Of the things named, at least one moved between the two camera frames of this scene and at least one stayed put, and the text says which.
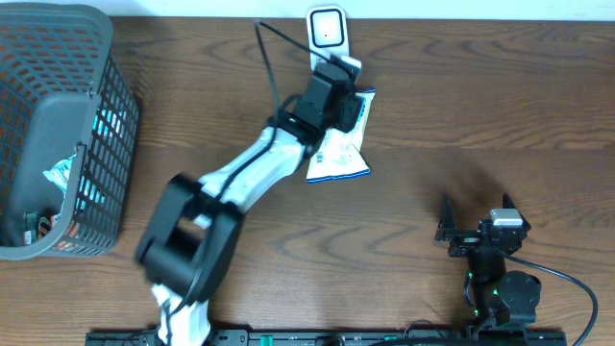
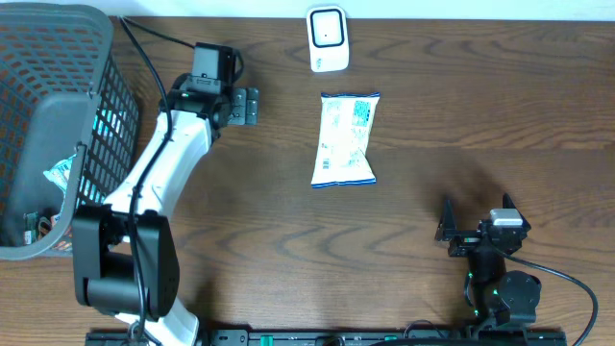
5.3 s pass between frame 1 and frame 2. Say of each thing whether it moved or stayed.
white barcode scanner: stayed
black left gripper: moved
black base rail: stayed
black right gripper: stayed
